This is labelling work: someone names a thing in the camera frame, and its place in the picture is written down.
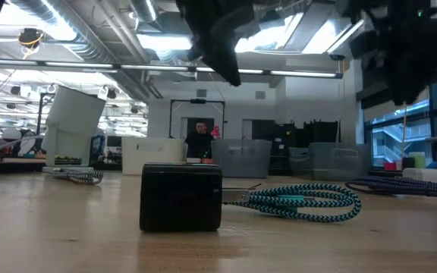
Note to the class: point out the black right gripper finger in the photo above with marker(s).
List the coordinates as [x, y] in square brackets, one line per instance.
[397, 81]
[417, 76]

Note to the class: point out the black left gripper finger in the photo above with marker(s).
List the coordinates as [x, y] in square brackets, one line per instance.
[218, 53]
[243, 26]

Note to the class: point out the white wall charger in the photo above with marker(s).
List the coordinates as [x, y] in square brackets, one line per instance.
[425, 175]

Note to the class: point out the black cube charger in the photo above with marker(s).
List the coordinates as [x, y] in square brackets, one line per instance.
[180, 197]

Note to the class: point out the gray translucent bin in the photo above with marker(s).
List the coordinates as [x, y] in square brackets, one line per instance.
[299, 161]
[241, 157]
[340, 161]

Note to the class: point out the white plastic bin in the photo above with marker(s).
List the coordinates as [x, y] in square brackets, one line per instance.
[152, 155]

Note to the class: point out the red figure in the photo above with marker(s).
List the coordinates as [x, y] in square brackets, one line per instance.
[215, 132]

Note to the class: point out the green cup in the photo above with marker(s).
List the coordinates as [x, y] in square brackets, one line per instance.
[418, 160]

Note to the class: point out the black cup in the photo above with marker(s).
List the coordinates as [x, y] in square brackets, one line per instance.
[407, 163]

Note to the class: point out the red cup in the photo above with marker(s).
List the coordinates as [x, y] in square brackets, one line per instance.
[389, 166]

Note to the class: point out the person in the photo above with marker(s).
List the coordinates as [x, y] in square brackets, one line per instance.
[199, 142]

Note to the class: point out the black storage cabinets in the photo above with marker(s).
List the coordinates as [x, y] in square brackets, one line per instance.
[309, 132]

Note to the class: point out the long ceiling light bar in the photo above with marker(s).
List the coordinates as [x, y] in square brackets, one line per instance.
[89, 65]

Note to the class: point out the black camera frame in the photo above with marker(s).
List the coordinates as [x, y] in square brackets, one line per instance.
[197, 101]

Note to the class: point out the black dome ceiling camera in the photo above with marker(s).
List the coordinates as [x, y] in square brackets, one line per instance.
[337, 57]

